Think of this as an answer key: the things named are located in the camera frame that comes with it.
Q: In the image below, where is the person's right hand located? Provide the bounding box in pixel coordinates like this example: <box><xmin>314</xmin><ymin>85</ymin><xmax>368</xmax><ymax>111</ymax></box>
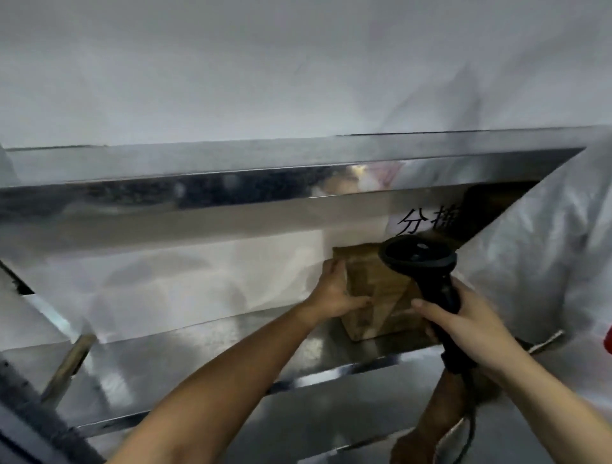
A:
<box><xmin>411</xmin><ymin>277</ymin><xmax>525</xmax><ymax>379</ymax></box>

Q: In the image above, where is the person's left hand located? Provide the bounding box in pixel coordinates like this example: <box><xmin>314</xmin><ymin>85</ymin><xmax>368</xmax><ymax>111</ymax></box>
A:
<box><xmin>303</xmin><ymin>259</ymin><xmax>372</xmax><ymax>331</ymax></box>

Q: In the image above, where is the parcel with white label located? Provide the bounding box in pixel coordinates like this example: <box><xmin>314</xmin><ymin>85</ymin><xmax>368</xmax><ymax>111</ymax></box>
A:
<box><xmin>332</xmin><ymin>242</ymin><xmax>439</xmax><ymax>343</ymax></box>

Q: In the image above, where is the black barcode scanner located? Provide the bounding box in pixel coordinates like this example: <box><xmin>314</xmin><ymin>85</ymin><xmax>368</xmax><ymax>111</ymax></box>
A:
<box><xmin>379</xmin><ymin>234</ymin><xmax>479</xmax><ymax>373</ymax></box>

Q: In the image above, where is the person's right forearm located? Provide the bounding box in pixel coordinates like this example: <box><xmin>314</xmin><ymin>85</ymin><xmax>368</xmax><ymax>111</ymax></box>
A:
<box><xmin>492</xmin><ymin>349</ymin><xmax>612</xmax><ymax>464</ymax></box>

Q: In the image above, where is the person's left forearm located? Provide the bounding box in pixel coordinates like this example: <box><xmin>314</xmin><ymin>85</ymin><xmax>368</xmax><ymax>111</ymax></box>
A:
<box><xmin>107</xmin><ymin>305</ymin><xmax>321</xmax><ymax>464</ymax></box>

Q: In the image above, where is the metal shelving rack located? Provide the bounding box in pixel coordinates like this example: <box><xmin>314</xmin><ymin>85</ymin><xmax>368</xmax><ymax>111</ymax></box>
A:
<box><xmin>0</xmin><ymin>125</ymin><xmax>612</xmax><ymax>464</ymax></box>

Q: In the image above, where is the white paper sign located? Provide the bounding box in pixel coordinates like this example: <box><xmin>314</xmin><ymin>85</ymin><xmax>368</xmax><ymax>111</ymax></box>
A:
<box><xmin>387</xmin><ymin>205</ymin><xmax>463</xmax><ymax>238</ymax></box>

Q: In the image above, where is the black scanner cable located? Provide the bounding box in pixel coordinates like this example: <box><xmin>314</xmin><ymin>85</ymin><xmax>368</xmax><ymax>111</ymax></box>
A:
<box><xmin>458</xmin><ymin>406</ymin><xmax>479</xmax><ymax>464</ymax></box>

